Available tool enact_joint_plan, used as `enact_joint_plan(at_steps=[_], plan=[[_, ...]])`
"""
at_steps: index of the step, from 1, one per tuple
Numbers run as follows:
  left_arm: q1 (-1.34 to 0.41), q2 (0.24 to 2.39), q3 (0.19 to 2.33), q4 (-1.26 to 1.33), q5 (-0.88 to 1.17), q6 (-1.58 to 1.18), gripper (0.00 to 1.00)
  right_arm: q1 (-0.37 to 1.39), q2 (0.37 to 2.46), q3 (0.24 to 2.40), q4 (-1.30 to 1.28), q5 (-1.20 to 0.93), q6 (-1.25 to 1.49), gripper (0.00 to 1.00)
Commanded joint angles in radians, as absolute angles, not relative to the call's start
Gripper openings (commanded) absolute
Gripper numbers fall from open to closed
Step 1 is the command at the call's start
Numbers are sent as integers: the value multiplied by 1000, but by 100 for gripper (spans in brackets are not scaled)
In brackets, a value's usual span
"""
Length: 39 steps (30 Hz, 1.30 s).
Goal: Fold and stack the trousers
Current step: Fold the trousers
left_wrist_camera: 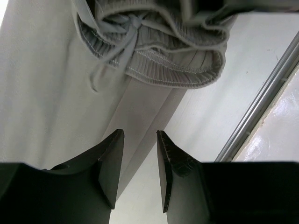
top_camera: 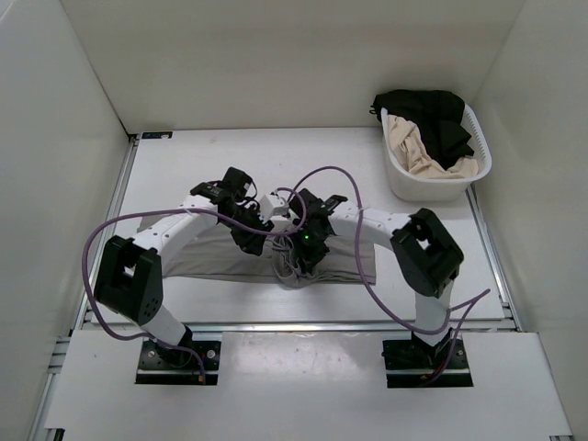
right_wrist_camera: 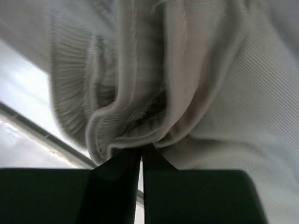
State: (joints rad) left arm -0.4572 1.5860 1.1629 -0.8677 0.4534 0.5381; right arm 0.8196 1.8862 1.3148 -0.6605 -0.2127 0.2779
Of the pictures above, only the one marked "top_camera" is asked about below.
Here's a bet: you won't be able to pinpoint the aluminium frame rail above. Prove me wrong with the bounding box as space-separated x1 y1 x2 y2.
69 134 140 336

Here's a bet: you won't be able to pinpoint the beige garment in basket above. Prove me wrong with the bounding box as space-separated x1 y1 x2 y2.
384 115 479 179

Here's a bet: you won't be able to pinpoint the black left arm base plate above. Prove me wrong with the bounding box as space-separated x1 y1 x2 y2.
135 340 221 386

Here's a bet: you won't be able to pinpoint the black garment in basket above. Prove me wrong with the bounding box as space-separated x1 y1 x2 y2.
370 89 474 169

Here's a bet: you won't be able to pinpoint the dark label sticker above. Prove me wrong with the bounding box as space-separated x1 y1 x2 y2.
141 131 173 140

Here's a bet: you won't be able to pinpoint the white laundry basket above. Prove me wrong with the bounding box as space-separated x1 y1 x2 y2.
380 105 492 202

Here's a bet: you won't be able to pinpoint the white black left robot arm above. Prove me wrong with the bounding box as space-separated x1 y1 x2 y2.
85 167 273 368

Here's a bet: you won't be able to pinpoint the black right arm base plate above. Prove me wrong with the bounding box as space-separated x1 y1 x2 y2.
381 339 473 389

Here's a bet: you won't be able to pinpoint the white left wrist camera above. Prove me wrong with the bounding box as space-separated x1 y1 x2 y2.
258 193 289 221

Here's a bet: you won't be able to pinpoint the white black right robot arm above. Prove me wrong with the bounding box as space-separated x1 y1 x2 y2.
288 189 464 368

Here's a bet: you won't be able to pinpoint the grey trousers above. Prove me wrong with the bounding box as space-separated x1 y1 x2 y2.
163 223 361 289

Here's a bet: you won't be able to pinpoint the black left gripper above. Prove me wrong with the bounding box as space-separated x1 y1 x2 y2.
221 204 274 257

